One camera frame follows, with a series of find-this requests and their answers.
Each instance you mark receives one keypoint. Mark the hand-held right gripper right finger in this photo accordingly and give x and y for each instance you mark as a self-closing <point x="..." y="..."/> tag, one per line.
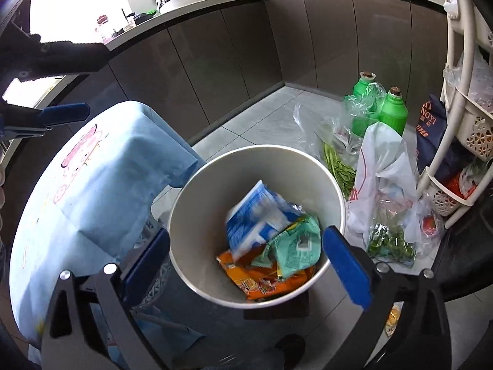
<point x="346" y="269"/>

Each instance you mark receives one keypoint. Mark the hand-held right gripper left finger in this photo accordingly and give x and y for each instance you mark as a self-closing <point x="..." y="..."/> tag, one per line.
<point x="148" y="264"/>

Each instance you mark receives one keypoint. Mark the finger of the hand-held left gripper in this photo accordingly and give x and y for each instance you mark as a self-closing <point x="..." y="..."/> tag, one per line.
<point x="57" y="59"/>
<point x="65" y="112"/>

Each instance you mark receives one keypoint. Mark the green wrapper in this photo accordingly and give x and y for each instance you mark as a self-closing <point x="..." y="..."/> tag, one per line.
<point x="300" y="246"/>

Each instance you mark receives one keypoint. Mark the orange snack wrapper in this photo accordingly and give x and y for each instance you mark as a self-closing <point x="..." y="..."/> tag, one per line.
<point x="265" y="281"/>

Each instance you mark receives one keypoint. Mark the white round bin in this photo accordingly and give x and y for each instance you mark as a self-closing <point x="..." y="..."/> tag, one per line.
<point x="215" y="185"/>

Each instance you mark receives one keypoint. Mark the blue white wrapper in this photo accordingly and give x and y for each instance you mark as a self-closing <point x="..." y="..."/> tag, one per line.
<point x="250" y="219"/>

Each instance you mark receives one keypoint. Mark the bottle with pink cap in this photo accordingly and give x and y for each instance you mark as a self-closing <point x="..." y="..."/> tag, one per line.
<point x="103" y="29"/>

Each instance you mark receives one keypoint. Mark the bag of leafy greens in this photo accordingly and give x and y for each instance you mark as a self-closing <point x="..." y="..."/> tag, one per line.
<point x="391" y="235"/>

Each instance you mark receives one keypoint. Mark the round table blue cartoon cloth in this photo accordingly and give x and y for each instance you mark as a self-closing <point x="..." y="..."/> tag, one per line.
<point x="96" y="185"/>

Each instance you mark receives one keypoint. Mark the green beans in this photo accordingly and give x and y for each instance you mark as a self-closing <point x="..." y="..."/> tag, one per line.
<point x="341" y="171"/>

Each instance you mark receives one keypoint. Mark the white plastic bag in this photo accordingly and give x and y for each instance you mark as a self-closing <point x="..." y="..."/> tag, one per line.
<point x="381" y="162"/>

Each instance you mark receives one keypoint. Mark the clear plastic bag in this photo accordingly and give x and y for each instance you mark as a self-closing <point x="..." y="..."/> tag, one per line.
<point x="346" y="123"/>

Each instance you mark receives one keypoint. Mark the dark blue shopping bag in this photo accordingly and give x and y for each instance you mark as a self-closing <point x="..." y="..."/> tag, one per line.
<point x="433" y="131"/>

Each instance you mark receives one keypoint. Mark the green plastic bottle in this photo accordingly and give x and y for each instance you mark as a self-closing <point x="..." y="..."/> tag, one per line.
<point x="364" y="104"/>
<point x="393" y="111"/>

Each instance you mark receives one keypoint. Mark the dark kitchen cabinet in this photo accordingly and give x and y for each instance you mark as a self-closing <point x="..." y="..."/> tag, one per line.
<point x="231" y="65"/>

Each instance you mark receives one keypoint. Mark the white plastic rack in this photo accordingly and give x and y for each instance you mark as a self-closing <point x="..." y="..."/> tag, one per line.
<point x="462" y="84"/>

